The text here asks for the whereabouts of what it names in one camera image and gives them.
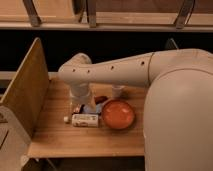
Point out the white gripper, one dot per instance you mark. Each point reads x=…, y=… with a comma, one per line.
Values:
x=81, y=94

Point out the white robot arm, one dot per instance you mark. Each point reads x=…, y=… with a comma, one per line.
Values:
x=178, y=109

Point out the dark red pepper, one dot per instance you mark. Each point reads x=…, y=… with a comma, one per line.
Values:
x=100, y=99

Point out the orange ceramic bowl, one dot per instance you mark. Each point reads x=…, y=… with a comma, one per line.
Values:
x=117, y=114

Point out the white red candy bar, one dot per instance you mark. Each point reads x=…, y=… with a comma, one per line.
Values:
x=77, y=109

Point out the blue cloth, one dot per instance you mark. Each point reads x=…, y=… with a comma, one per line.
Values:
x=93, y=110

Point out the white bottle lying down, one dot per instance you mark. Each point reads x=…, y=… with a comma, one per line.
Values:
x=82, y=120

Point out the white paper cup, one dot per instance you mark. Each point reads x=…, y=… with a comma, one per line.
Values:
x=117, y=91

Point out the wooden side panel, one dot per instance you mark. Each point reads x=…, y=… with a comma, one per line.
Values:
x=23, y=98

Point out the wooden shelf with brackets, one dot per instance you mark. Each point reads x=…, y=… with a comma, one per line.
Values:
x=108, y=15

